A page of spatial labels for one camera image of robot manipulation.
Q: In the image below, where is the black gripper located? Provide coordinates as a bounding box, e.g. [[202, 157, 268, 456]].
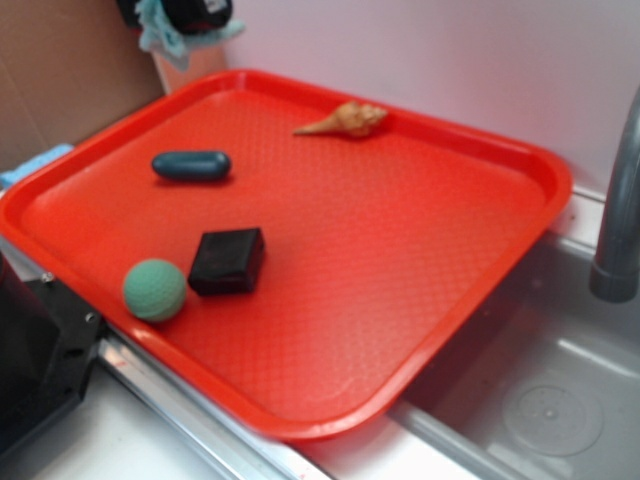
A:
[[116, 0, 233, 34]]

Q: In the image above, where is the light blue cloth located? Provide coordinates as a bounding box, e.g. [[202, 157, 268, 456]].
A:
[[136, 1, 246, 72]]

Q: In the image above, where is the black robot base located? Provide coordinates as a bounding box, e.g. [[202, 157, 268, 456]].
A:
[[1, 257, 105, 458]]

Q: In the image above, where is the brown cardboard panel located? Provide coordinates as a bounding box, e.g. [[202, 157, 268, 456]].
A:
[[1, 1, 163, 170]]

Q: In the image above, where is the blue sponge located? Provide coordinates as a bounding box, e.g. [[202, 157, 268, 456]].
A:
[[1, 143, 74, 190]]

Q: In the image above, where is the dark teal capsule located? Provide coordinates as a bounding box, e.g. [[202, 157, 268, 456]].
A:
[[151, 151, 232, 182]]

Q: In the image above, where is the tan spiral seashell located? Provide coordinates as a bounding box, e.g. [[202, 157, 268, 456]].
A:
[[293, 101, 388, 138]]

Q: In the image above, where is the black rectangular block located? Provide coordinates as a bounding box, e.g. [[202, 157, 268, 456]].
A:
[[187, 228, 265, 296]]

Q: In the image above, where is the green golf ball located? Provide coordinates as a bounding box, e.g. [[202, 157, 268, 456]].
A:
[[122, 259, 187, 323]]

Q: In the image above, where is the red plastic tray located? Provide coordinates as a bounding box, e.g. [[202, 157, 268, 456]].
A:
[[1, 71, 572, 441]]

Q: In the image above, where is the grey plastic sink basin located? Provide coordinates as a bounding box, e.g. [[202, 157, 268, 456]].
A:
[[390, 234, 639, 479]]

